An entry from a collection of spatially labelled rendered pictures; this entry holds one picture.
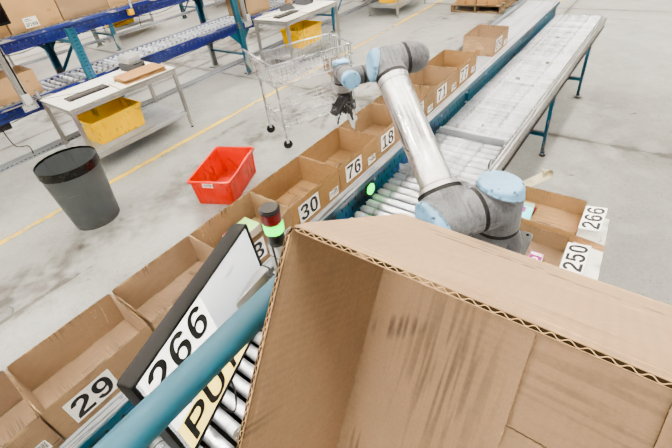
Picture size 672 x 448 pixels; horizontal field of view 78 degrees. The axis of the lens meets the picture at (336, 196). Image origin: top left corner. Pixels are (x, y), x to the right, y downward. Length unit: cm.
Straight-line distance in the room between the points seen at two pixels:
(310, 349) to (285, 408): 5
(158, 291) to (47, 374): 48
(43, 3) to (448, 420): 598
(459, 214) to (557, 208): 125
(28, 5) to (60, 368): 470
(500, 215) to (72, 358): 168
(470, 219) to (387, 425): 94
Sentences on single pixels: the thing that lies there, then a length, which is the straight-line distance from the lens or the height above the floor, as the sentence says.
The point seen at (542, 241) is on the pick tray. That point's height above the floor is 78.
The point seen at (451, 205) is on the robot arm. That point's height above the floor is 144.
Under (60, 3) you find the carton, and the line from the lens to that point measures 620.
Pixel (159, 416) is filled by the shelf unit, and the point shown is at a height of 196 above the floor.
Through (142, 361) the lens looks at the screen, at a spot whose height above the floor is 155.
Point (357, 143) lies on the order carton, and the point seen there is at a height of 96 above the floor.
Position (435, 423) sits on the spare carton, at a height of 184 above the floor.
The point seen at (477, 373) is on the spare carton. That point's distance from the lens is 41.
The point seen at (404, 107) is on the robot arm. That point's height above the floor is 164.
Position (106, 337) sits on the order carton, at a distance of 202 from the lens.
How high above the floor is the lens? 225
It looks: 36 degrees down
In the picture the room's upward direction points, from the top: 8 degrees counter-clockwise
